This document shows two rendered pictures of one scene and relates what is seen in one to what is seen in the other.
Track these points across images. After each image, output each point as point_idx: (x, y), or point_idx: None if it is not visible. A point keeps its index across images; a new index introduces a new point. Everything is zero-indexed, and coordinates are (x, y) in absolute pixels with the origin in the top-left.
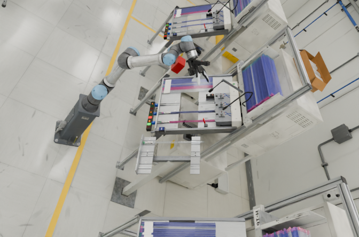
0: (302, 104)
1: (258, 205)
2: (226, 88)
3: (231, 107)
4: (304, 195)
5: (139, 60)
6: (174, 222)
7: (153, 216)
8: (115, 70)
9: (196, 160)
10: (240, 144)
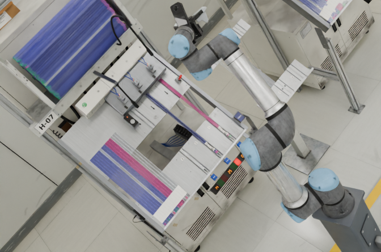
0: None
1: None
2: (94, 120)
3: (128, 69)
4: None
5: (267, 84)
6: None
7: (316, 19)
8: (289, 171)
9: None
10: None
